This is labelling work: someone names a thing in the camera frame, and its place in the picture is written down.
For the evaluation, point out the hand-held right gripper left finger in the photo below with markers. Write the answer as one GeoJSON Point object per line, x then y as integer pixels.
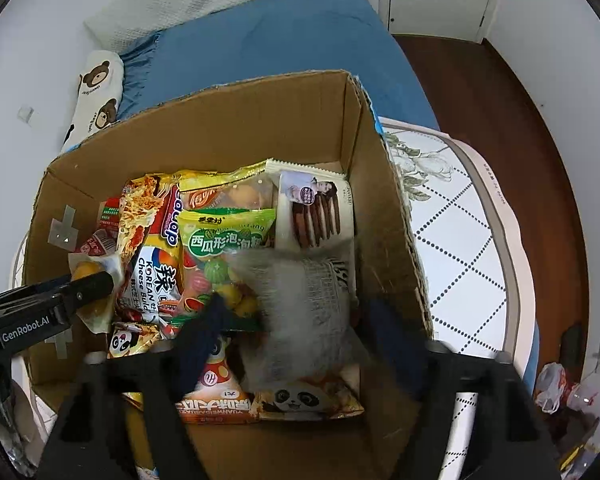
{"type": "Point", "coordinates": [200, 340]}

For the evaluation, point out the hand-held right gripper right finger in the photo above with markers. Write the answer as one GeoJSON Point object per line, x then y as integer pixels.
{"type": "Point", "coordinates": [392, 340]}

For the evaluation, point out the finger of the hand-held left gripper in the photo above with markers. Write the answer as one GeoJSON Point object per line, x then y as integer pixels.
{"type": "Point", "coordinates": [87, 290]}

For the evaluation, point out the orange jelly cup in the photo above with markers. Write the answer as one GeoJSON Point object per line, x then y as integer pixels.
{"type": "Point", "coordinates": [92, 305]}

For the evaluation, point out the red white snack packet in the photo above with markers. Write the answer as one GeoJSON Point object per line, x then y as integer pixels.
{"type": "Point", "coordinates": [96, 246]}

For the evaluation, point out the red yellow noodle packet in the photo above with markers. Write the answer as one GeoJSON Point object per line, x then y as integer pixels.
{"type": "Point", "coordinates": [147, 260]}

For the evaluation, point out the red snack packet green band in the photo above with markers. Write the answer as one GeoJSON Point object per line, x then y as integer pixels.
{"type": "Point", "coordinates": [111, 215]}

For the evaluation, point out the green candy ball bag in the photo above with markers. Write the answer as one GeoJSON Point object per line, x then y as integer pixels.
{"type": "Point", "coordinates": [220, 255]}

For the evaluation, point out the grey snack packet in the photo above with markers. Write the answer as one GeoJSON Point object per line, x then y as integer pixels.
{"type": "Point", "coordinates": [305, 315]}

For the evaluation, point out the orange panda snack packet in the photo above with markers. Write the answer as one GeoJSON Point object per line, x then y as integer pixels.
{"type": "Point", "coordinates": [305, 402]}
{"type": "Point", "coordinates": [130, 342]}

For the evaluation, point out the cream chocolate biscuit packet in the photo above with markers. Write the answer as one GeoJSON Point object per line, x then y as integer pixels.
{"type": "Point", "coordinates": [312, 210]}

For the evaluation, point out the cardboard box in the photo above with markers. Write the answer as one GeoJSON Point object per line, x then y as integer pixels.
{"type": "Point", "coordinates": [220, 125]}

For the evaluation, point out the orange cone snack packet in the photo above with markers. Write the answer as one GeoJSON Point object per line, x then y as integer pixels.
{"type": "Point", "coordinates": [220, 390]}

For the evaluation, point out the white printed table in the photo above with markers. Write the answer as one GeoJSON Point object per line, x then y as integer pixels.
{"type": "Point", "coordinates": [460, 240]}

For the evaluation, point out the yellow orange snack bag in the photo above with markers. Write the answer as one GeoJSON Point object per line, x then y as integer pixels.
{"type": "Point", "coordinates": [230, 190]}

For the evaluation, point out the white plastic bag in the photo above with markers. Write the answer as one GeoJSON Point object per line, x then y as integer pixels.
{"type": "Point", "coordinates": [555, 387]}

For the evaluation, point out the bear print pillow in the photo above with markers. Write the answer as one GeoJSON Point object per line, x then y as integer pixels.
{"type": "Point", "coordinates": [97, 95]}

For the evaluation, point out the blue blanket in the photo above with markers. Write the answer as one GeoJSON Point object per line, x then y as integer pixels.
{"type": "Point", "coordinates": [280, 45]}

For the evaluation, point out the white wall socket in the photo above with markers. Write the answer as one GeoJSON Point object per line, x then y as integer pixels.
{"type": "Point", "coordinates": [27, 114]}

